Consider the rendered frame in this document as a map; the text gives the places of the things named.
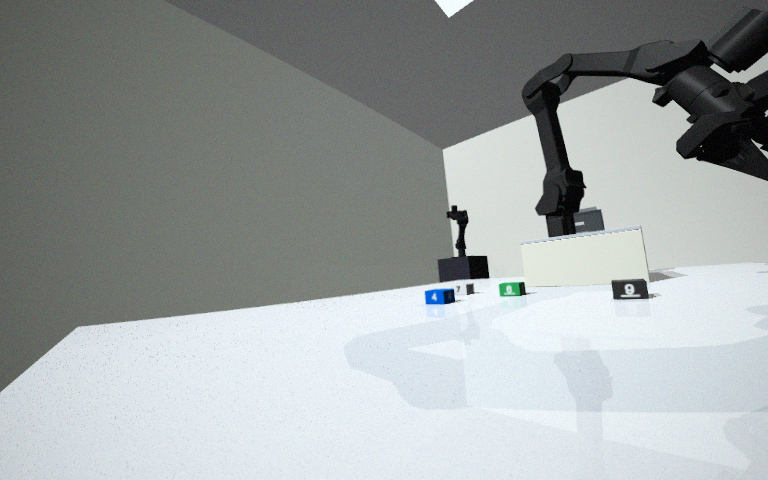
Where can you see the blue block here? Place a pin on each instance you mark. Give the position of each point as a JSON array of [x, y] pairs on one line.
[[440, 296]]

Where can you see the green block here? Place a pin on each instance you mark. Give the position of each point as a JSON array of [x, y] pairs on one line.
[[511, 289]]

